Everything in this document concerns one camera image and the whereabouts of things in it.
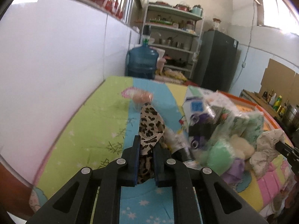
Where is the cream floral scrunchie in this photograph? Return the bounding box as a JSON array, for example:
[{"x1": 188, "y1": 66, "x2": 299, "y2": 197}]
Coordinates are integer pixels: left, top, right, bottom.
[{"x1": 249, "y1": 129, "x2": 284, "y2": 179}]

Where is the leopard print scrunchie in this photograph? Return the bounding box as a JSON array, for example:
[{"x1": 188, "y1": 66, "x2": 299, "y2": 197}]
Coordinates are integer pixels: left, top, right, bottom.
[{"x1": 137, "y1": 103, "x2": 165, "y2": 184}]

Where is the white purple tissue pack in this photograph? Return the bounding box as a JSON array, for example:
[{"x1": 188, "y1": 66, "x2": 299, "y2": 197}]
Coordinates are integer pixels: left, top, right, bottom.
[{"x1": 181, "y1": 95, "x2": 225, "y2": 150}]

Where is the mint green sponge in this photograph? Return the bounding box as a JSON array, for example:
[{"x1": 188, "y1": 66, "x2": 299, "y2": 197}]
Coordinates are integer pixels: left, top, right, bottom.
[{"x1": 203, "y1": 138, "x2": 235, "y2": 175}]

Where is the steel steamer pot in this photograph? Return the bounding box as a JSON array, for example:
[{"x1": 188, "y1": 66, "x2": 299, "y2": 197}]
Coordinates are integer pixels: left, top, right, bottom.
[{"x1": 283, "y1": 105, "x2": 298, "y2": 130}]

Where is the beige plush bear toy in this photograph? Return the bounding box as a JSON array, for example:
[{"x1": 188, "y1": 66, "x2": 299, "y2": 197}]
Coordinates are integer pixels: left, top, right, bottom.
[{"x1": 221, "y1": 135, "x2": 255, "y2": 185}]

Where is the green yellow detergent bottle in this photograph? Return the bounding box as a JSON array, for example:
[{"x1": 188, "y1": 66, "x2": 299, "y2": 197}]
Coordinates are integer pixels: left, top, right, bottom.
[{"x1": 273, "y1": 95, "x2": 282, "y2": 112}]

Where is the colourful cartoon bed sheet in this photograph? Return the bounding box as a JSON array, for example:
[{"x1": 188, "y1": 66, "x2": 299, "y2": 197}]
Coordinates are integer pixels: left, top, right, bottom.
[{"x1": 29, "y1": 76, "x2": 295, "y2": 223}]

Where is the white plastic bottle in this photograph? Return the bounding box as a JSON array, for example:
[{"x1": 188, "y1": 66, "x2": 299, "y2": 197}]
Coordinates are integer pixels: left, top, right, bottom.
[{"x1": 269, "y1": 93, "x2": 276, "y2": 107}]

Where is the dark sauce bottle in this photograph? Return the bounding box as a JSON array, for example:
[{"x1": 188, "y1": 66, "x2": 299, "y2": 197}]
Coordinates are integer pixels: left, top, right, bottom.
[{"x1": 262, "y1": 91, "x2": 268, "y2": 101}]

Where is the wooden cutting board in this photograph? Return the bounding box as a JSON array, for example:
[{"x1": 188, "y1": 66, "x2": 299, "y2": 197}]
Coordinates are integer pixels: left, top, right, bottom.
[{"x1": 240, "y1": 90, "x2": 281, "y2": 120}]

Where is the white green tissue box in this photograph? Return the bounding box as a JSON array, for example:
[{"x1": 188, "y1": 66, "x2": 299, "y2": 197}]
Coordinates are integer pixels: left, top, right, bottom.
[{"x1": 183, "y1": 86, "x2": 219, "y2": 110}]

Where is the green floral tissue pack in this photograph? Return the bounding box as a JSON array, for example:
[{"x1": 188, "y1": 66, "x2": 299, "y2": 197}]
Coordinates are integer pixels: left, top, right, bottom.
[{"x1": 215, "y1": 111, "x2": 265, "y2": 147}]

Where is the brown cardboard sheet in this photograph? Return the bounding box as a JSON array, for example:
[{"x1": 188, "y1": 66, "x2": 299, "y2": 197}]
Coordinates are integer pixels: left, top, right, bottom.
[{"x1": 259, "y1": 59, "x2": 299, "y2": 106}]

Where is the pink plastic container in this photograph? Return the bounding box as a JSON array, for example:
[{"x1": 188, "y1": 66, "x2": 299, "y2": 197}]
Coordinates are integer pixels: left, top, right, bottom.
[{"x1": 156, "y1": 58, "x2": 166, "y2": 75}]

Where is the blue water jug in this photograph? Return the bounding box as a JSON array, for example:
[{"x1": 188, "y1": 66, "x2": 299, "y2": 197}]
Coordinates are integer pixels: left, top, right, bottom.
[{"x1": 125, "y1": 45, "x2": 159, "y2": 79}]

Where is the dark grey refrigerator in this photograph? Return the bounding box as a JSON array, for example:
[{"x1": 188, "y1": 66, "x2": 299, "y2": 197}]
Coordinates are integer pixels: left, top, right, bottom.
[{"x1": 192, "y1": 30, "x2": 239, "y2": 92}]

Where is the white metal shelf rack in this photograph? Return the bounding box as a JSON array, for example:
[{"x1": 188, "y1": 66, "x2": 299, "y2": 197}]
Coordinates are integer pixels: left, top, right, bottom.
[{"x1": 142, "y1": 1, "x2": 204, "y2": 79}]

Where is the black water pump dispenser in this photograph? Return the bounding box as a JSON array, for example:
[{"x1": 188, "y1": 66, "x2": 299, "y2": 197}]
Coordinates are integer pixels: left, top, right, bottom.
[{"x1": 142, "y1": 25, "x2": 151, "y2": 45}]

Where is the small window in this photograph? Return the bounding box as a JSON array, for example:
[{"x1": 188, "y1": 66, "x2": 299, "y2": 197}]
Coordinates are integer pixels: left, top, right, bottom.
[{"x1": 257, "y1": 0, "x2": 298, "y2": 35}]

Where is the glass jar red lid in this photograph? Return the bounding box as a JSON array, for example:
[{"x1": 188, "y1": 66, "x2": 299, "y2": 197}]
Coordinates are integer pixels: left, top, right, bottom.
[{"x1": 212, "y1": 18, "x2": 221, "y2": 30}]

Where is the teal enamel pot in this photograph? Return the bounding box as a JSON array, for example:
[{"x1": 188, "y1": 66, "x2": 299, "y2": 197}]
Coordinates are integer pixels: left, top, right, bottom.
[{"x1": 191, "y1": 5, "x2": 203, "y2": 17}]

